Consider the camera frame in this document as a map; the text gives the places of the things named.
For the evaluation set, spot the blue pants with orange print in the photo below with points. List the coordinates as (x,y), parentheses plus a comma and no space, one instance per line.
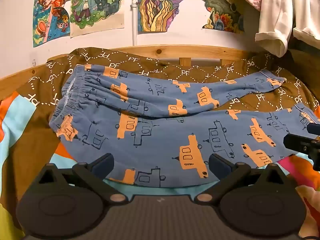
(155,140)

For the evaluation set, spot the wooden bed headboard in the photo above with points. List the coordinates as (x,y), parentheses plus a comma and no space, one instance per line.
(160,51)

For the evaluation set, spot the white wall pipe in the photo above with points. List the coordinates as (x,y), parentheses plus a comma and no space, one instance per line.
(134,25)

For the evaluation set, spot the white hanging garment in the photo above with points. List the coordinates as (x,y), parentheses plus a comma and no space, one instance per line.
(275,17)

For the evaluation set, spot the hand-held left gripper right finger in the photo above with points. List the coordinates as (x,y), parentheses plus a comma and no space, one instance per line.
(217,165)

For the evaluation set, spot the yellow purple wall poster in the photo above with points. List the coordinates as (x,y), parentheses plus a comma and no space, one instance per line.
(155,10)

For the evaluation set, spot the brown printed blanket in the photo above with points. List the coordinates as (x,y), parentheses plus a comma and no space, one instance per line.
(175,68)

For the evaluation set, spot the clear wall hook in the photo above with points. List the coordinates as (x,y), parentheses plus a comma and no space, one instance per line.
(33,61)

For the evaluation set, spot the green cartoon wall poster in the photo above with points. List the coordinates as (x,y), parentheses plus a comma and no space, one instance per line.
(95,7)

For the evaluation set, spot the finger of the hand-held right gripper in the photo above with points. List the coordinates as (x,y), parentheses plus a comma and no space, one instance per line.
(313,129)
(300,143)

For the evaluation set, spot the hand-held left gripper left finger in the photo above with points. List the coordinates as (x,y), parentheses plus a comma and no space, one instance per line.
(103,165)

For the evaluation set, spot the colourful striped bedsheet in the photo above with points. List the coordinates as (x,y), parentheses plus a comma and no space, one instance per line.
(15,120)

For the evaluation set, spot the blue cartoon wall poster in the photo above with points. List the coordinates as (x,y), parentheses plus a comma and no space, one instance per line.
(50,17)

